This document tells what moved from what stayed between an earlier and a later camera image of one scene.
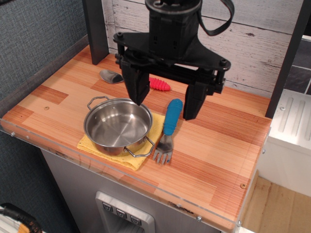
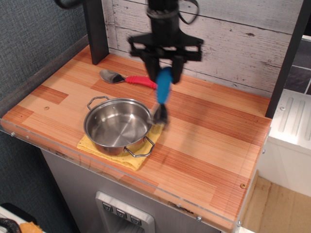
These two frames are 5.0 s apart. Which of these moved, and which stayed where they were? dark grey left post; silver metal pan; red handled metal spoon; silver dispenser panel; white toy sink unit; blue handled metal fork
Moved: blue handled metal fork
Stayed: dark grey left post; silver dispenser panel; white toy sink unit; silver metal pan; red handled metal spoon
